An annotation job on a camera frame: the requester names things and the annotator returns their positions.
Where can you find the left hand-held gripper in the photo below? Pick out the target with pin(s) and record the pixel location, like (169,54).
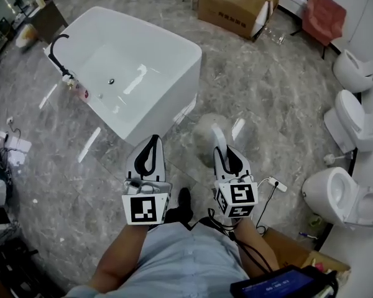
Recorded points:
(143,208)

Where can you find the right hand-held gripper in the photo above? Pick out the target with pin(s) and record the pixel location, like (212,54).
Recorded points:
(236,199)

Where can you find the white bathtub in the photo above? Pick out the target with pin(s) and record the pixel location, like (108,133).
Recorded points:
(149,51)

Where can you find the person's left forearm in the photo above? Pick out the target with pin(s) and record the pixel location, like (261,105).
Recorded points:
(118,256)

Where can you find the person's right forearm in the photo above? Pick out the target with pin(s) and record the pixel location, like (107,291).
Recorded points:
(258,244)

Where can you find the black bathtub faucet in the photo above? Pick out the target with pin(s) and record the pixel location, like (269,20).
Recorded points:
(57,54)

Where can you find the white power strip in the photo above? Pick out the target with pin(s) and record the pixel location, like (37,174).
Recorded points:
(278,184)

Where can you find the black shoe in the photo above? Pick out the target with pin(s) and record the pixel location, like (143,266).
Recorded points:
(183,203)

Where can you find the pink and white bottle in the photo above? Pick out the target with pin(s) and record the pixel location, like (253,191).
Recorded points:
(82,92)

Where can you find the white toilet brush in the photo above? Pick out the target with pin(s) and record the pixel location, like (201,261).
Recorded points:
(331,158)

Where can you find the open brown cardboard box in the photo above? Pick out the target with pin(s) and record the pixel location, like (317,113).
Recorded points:
(286,250)

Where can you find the blue pen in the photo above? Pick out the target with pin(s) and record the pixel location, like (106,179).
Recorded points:
(307,235)

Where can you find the white toilet with open lid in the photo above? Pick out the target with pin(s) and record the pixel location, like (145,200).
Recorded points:
(332,194)

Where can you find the light blue shirt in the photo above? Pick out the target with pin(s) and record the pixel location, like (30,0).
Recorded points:
(186,265)

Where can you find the white toilet with closed lid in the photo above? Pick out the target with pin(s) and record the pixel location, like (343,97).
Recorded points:
(351,120)

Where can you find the black tablet with blue screen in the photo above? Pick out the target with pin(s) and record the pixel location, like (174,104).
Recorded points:
(279,284)

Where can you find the white floor socket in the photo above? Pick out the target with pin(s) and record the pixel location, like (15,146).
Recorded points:
(10,120)

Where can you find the large brown cardboard box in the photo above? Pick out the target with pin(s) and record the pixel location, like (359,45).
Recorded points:
(233,11)

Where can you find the white round toilet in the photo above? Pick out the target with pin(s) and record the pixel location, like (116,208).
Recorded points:
(354,71)

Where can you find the dark wooden cabinet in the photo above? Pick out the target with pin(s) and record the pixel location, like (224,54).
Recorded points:
(49,20)

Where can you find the red chair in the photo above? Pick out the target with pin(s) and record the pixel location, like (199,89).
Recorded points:
(323,14)

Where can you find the black standing fan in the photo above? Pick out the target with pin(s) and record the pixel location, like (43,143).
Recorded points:
(17,2)

